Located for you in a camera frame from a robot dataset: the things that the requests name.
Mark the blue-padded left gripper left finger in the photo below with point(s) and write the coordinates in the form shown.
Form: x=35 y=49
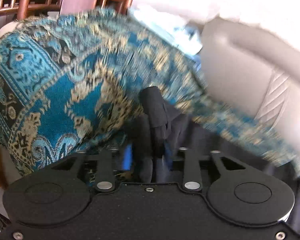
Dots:
x=113 y=167

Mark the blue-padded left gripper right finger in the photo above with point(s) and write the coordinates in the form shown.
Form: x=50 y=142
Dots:
x=183 y=167

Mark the black pants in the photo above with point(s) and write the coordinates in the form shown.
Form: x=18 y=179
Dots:
x=239 y=186

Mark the teal paisley sofa throw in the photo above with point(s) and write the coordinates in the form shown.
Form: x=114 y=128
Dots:
x=69 y=83

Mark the beige leather sofa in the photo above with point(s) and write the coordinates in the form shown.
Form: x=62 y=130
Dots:
x=250 y=55

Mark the light blue white cloth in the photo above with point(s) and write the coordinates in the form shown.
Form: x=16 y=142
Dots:
x=173 y=28

